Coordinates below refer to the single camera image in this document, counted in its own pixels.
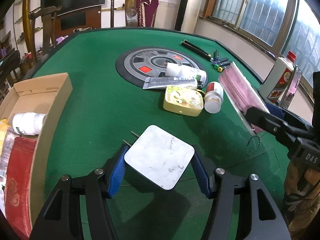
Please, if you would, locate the cartoon transparent pencil case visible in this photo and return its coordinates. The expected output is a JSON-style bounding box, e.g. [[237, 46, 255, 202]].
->
[[218, 62, 269, 135]]

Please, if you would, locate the white square charger block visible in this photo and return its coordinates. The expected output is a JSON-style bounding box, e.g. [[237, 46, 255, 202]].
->
[[124, 125, 195, 190]]

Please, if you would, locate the yellow cracker packet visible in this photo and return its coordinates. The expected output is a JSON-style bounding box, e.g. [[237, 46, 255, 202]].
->
[[0, 118, 11, 141]]

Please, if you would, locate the white liquor bottle red label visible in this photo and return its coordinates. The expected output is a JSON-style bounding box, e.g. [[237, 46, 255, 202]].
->
[[258, 51, 296, 103]]

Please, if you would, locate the white bottle red cap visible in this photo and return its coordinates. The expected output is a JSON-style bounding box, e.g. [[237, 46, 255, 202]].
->
[[204, 82, 223, 114]]

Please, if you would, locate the yellow-capped marker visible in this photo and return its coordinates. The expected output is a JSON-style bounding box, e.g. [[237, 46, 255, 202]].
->
[[217, 64, 231, 73]]

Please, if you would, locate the purple-capped marker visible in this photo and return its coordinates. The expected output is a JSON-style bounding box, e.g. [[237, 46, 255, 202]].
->
[[213, 57, 229, 64]]

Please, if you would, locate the green-capped marker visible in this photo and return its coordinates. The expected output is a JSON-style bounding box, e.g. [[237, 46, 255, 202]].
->
[[214, 61, 231, 69]]

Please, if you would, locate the yellow cartoon case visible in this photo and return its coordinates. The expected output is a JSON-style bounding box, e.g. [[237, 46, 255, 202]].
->
[[163, 86, 204, 117]]

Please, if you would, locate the silver flat tube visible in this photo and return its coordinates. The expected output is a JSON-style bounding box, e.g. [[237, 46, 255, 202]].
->
[[142, 77, 202, 90]]

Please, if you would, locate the red foil packet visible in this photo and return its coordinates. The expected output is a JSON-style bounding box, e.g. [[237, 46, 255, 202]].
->
[[5, 137, 36, 239]]

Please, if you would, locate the window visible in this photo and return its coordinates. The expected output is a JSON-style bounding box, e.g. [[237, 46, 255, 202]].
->
[[202, 0, 319, 81]]

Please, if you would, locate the black marker pen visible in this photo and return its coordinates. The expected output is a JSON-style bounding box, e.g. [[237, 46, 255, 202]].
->
[[181, 42, 212, 62], [183, 39, 212, 57]]

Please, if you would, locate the cardboard box tray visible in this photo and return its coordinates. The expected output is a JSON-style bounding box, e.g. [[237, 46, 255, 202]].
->
[[1, 73, 73, 226]]

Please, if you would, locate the white pill bottle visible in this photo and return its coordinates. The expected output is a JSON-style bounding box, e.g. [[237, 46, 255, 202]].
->
[[12, 112, 47, 136]]

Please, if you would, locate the white lotion bottle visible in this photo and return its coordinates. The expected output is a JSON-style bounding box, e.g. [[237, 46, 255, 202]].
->
[[165, 62, 207, 83]]

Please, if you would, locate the silver tube black cap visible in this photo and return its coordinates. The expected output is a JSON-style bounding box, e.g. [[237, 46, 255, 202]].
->
[[1, 127, 19, 182]]

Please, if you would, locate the maroon cloth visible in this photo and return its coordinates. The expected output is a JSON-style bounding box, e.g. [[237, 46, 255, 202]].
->
[[137, 0, 158, 27]]

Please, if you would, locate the wooden chair left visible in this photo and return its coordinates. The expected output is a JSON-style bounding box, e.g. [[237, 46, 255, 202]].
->
[[28, 6, 62, 58]]

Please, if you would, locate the wooden chair with cloth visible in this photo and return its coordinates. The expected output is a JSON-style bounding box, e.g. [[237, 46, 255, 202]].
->
[[109, 0, 138, 28]]

